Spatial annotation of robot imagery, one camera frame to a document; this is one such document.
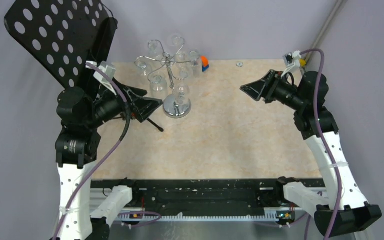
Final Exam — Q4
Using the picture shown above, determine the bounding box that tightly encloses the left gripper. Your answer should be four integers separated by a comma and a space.
85, 75, 163, 127

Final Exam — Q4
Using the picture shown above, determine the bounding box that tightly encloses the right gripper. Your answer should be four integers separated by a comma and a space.
240, 69, 306, 111

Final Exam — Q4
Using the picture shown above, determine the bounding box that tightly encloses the wine glass removed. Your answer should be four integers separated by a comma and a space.
149, 73, 169, 100
173, 83, 191, 107
188, 49, 202, 78

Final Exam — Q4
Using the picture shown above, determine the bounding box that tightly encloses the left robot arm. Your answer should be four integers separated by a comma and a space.
52, 83, 163, 240

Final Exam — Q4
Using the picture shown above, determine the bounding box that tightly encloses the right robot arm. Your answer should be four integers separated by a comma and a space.
240, 69, 382, 238

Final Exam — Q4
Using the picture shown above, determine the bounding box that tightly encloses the wine glass on rack left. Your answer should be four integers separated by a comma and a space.
134, 57, 153, 77

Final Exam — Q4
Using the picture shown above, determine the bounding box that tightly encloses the chrome wine glass rack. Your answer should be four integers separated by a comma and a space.
136, 40, 194, 119

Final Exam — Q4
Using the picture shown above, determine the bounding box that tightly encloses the wine glass on rack far-left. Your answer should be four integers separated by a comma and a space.
147, 40, 164, 60

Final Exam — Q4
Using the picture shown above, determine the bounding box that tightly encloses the white round token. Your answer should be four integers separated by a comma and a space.
236, 61, 244, 68

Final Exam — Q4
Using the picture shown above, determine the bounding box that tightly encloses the yellow corner piece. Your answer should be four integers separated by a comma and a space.
299, 58, 307, 67

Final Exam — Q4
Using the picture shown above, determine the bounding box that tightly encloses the orange blue toy car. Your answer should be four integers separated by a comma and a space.
200, 55, 210, 72

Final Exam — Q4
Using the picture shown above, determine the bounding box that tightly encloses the black perforated music stand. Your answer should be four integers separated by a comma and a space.
3, 0, 165, 133

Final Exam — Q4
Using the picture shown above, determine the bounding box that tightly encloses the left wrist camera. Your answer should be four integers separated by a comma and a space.
85, 61, 116, 88

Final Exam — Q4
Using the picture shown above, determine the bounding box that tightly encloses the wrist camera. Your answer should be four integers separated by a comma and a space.
85, 61, 116, 88
281, 50, 302, 77

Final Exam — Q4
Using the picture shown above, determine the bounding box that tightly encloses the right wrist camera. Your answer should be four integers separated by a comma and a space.
281, 50, 302, 77

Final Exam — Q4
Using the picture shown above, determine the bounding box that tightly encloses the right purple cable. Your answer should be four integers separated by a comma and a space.
298, 48, 344, 240

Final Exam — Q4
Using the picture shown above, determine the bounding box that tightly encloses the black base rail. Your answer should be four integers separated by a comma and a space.
90, 178, 305, 224

